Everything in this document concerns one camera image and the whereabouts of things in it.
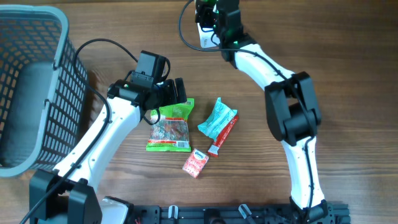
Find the green gummy candy bag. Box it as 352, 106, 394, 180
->
146, 98, 195, 152

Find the teal snack packet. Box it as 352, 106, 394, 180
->
198, 97, 238, 141

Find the red snack stick packet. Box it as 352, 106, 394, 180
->
207, 115, 239, 157

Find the red tissue pack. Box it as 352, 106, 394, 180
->
182, 149, 209, 179

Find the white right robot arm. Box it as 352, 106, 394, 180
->
194, 1, 328, 223

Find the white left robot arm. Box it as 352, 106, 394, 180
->
24, 51, 187, 223

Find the white barcode scanner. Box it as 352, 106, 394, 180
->
197, 23, 220, 49

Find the grey plastic shopping basket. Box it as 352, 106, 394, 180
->
1, 4, 88, 178

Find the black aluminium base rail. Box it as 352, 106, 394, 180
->
132, 203, 352, 224

